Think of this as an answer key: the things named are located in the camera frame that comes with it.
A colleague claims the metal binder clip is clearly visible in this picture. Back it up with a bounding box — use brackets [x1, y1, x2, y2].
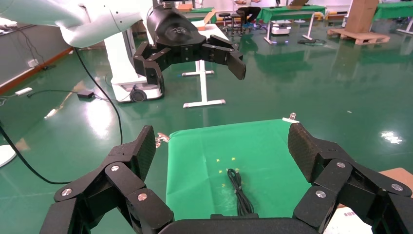
[282, 112, 300, 124]
[155, 132, 170, 149]

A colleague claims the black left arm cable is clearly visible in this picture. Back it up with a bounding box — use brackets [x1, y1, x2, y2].
[73, 47, 124, 145]

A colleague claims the green table cloth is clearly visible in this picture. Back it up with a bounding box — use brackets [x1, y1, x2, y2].
[165, 118, 312, 222]

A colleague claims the black data cable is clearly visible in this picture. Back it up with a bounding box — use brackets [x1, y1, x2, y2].
[226, 168, 255, 217]

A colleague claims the wooden pallet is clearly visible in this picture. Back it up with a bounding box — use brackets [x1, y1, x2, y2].
[327, 28, 391, 45]

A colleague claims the green cloth covered table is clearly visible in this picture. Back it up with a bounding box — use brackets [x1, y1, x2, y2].
[257, 4, 327, 44]
[374, 1, 413, 35]
[189, 7, 217, 24]

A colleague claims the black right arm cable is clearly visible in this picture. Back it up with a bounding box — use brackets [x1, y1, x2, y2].
[0, 121, 72, 185]

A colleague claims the white power strip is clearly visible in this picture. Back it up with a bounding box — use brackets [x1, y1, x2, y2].
[14, 87, 34, 97]

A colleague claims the black power adapter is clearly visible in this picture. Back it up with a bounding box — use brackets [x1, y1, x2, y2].
[76, 89, 96, 100]

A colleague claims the brown cardboard box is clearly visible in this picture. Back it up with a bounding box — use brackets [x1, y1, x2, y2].
[379, 167, 413, 190]

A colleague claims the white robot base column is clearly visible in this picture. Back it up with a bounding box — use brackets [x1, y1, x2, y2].
[104, 30, 164, 103]

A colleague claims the white round floor base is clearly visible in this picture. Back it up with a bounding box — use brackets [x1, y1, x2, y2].
[0, 144, 18, 169]

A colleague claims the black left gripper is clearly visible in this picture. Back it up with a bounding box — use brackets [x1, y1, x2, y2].
[132, 4, 247, 94]

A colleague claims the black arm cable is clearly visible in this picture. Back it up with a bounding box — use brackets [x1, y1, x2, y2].
[0, 121, 72, 185]
[73, 47, 124, 145]

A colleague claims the black stool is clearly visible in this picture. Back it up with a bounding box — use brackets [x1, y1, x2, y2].
[219, 12, 232, 28]
[230, 11, 246, 36]

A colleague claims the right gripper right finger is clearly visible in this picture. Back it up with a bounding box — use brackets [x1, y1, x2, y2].
[287, 122, 413, 234]

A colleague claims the seated person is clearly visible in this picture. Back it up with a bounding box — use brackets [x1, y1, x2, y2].
[235, 0, 262, 25]

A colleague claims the white paper manual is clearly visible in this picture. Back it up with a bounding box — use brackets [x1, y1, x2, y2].
[323, 206, 375, 234]

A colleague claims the tall cardboard carton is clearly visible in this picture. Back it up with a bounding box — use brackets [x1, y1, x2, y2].
[344, 0, 380, 34]

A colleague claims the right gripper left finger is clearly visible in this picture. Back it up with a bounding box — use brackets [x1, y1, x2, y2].
[39, 125, 175, 234]

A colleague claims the small white mobile robot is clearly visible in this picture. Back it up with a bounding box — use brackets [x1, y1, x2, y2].
[271, 19, 293, 36]

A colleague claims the white leg table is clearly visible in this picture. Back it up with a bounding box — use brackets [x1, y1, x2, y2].
[180, 23, 230, 109]

